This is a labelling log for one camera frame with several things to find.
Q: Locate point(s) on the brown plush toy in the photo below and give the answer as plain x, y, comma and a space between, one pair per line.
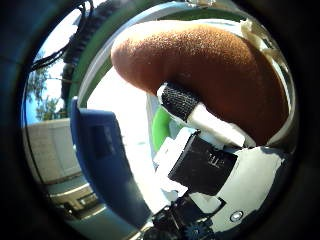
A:
213, 66

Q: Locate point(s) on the blue plastic container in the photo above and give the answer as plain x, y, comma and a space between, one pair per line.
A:
106, 156

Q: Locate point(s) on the green and orange plush toy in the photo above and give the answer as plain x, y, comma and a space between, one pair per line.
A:
160, 128

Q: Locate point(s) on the white striped tablecloth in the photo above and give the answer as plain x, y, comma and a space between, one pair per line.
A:
133, 140

